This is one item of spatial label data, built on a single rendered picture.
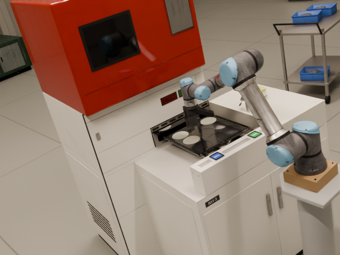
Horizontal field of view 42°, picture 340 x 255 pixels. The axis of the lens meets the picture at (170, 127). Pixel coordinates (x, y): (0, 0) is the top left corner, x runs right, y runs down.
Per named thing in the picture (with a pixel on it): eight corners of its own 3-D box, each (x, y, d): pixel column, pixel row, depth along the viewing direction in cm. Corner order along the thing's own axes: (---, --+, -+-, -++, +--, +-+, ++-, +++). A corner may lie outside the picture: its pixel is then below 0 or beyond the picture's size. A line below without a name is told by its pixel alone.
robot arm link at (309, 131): (327, 146, 202) (324, 120, 196) (307, 160, 196) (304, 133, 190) (306, 139, 211) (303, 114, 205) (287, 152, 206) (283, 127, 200)
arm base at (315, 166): (334, 162, 206) (332, 144, 202) (315, 179, 199) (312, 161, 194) (306, 154, 218) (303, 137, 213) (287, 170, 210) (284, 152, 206)
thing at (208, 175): (194, 189, 223) (188, 166, 217) (271, 143, 247) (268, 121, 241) (205, 196, 215) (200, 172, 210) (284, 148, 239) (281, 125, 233)
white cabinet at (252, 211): (164, 266, 297) (133, 163, 263) (266, 198, 339) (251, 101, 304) (226, 323, 246) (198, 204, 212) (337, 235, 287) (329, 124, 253)
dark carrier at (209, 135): (166, 137, 266) (165, 136, 266) (209, 115, 281) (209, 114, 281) (200, 154, 239) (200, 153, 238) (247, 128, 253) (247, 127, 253)
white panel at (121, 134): (102, 176, 256) (81, 114, 240) (210, 120, 291) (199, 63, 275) (104, 178, 254) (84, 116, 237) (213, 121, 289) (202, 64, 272)
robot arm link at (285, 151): (313, 151, 193) (248, 45, 196) (290, 168, 186) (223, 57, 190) (296, 157, 204) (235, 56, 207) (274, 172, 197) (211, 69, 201)
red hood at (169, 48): (42, 92, 293) (8, 1, 268) (144, 51, 329) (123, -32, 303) (87, 118, 233) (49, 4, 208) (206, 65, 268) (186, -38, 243)
